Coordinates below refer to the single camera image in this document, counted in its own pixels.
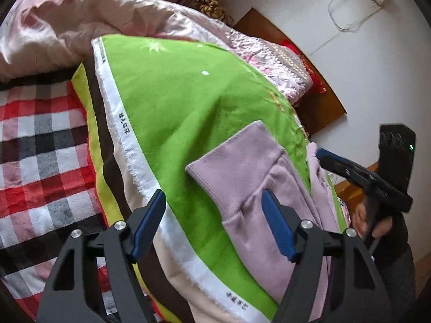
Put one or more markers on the person's right forearm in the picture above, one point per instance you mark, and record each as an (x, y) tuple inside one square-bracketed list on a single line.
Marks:
[(394, 245)]

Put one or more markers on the red plaid bed sheet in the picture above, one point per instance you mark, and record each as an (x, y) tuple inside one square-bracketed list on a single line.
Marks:
[(40, 161)]

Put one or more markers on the green printed bed sheet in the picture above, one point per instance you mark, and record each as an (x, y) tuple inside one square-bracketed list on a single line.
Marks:
[(188, 114)]

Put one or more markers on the striped brown yellow blanket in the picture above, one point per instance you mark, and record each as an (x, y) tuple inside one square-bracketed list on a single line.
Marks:
[(104, 161)]

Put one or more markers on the red patterned pillow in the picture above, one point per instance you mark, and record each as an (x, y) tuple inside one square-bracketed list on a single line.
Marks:
[(315, 77)]

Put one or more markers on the lilac knit sweater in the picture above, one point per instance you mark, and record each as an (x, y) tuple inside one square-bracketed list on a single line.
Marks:
[(242, 181)]

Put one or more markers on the person's right hand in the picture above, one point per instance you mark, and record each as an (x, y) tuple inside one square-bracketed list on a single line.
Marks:
[(360, 220)]

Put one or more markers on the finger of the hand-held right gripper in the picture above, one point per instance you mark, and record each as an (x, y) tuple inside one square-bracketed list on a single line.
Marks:
[(367, 178)]

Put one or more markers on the yellow braided cushion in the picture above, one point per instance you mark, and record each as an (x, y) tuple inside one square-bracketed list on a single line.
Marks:
[(212, 8)]

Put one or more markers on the pink floral quilt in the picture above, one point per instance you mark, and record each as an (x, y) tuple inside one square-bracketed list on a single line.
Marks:
[(84, 16)]

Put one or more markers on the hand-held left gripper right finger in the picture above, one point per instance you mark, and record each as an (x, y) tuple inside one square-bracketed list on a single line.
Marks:
[(277, 222)]

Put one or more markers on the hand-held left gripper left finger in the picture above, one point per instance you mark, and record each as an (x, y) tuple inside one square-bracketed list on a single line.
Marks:
[(148, 222)]

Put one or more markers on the small wooden headboard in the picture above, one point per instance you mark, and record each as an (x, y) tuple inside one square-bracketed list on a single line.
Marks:
[(320, 107)]

